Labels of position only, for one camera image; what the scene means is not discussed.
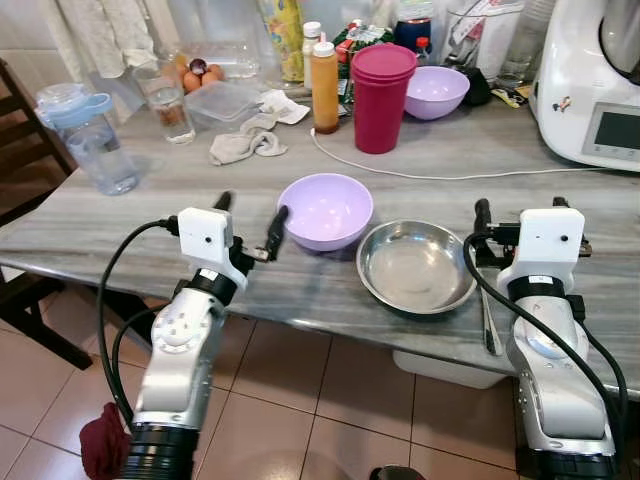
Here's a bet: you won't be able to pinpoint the clear plastic food container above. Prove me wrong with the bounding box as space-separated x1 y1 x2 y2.
183 80 266 131

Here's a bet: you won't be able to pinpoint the yellow printed bottle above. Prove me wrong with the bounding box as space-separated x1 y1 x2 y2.
258 0 306 84

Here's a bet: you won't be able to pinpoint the crumpled white cloth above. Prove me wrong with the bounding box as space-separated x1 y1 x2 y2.
258 88 311 126

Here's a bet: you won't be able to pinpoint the thin white power cable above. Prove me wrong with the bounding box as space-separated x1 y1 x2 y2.
310 128 561 182

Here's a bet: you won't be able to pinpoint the green red snack packet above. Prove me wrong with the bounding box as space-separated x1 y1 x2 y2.
333 20 393 101

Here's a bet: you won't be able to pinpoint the stacked clear plastic containers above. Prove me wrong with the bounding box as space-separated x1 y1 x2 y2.
440 0 556 86

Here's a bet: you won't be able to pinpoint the dark blue jar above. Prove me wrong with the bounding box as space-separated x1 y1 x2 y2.
393 15 436 56

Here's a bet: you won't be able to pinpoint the white kitchen appliance with screen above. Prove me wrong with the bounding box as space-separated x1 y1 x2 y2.
530 0 640 173

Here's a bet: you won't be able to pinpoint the dark red cloth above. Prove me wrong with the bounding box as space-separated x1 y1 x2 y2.
80 402 133 480

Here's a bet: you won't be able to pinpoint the small lilac plastic bowl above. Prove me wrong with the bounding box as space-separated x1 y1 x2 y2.
405 66 471 121

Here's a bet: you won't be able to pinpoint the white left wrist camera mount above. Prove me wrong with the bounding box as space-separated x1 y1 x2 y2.
177 207 237 277

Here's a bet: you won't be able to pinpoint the metal cutlery piece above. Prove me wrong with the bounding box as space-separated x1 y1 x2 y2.
482 290 498 357

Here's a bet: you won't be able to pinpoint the magenta lidded plastic tumbler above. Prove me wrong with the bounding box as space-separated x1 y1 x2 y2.
350 43 419 155

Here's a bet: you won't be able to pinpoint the clear jug with blue lid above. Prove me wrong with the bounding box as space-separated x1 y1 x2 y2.
35 83 141 196

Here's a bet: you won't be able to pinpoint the stainless steel bowl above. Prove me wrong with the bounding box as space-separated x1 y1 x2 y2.
357 220 479 316

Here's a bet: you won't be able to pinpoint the black robot foot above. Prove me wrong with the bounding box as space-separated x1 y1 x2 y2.
368 465 426 480

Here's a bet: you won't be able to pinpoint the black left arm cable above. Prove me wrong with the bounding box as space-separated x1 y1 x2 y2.
96 218 181 426

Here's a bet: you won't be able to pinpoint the small black object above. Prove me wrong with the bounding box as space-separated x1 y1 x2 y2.
463 68 493 106

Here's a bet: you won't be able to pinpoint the large lilac plastic bowl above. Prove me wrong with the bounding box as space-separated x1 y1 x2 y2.
277 173 375 252

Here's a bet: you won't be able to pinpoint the beige hanging towel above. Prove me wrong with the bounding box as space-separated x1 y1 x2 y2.
45 0 186 81

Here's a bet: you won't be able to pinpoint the dark wooden chair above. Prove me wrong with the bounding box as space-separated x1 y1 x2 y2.
0 58 96 371

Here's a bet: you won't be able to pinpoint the clear drinking glass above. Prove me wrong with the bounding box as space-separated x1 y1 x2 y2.
145 75 197 145

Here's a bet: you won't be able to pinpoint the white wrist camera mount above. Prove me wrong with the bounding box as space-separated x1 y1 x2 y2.
177 207 237 277
497 208 587 291

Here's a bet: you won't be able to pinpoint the crumpled grey rag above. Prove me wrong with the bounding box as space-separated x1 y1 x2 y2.
208 113 288 166

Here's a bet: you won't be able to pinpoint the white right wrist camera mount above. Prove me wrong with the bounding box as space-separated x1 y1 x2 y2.
497 208 587 291

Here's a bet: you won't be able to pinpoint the clear bowl with eggs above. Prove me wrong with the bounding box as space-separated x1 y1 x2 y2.
172 42 263 93

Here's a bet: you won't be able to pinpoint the white capped bottle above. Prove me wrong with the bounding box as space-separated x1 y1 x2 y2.
301 20 323 61

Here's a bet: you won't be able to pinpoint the orange sauce squeeze bottle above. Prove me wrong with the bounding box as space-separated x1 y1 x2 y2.
309 33 341 135

